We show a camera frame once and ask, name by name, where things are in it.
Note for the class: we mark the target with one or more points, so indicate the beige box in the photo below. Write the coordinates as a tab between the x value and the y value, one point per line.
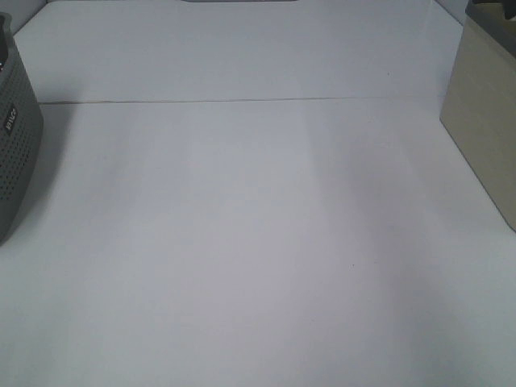
478	110

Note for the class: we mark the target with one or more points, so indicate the grey perforated plastic basket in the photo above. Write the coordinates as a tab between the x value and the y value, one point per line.
22	125

